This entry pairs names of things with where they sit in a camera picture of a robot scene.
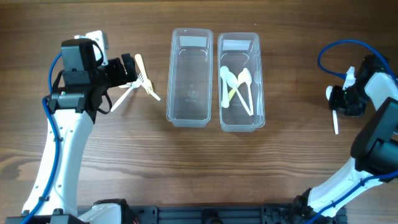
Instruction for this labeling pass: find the right blue cable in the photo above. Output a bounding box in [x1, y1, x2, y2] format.
[303, 39, 398, 224]

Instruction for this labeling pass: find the white spoon top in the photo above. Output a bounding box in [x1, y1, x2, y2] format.
[226, 72, 252, 116]

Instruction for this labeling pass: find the clear plastic container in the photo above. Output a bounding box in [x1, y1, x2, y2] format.
[166, 28, 213, 128]
[218, 32, 266, 132]

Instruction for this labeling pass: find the right clear plastic container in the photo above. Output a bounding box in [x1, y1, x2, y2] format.
[218, 32, 266, 132]

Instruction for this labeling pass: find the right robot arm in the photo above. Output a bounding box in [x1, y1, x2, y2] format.
[288, 54, 397, 223]

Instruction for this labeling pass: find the blue cable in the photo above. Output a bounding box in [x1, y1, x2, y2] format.
[18, 52, 62, 224]
[303, 39, 398, 224]

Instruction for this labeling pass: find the yellow plastic fork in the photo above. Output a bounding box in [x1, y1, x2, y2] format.
[134, 54, 152, 88]

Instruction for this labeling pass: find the cream white plastic fork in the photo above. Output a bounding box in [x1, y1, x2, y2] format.
[119, 82, 133, 88]

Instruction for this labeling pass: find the left blue cable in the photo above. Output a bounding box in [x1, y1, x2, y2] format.
[18, 52, 62, 224]

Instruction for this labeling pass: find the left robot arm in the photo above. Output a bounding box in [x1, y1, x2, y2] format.
[5, 38, 139, 223]

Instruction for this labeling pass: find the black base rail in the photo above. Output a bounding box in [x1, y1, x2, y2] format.
[77, 203, 348, 224]

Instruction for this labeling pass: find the yellow plastic spoon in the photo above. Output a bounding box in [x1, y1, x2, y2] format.
[229, 72, 244, 101]

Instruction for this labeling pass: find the left clear plastic container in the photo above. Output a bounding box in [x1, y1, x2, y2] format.
[166, 28, 213, 128]

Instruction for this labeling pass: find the white spoon short thick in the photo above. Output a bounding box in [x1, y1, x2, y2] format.
[220, 66, 229, 108]

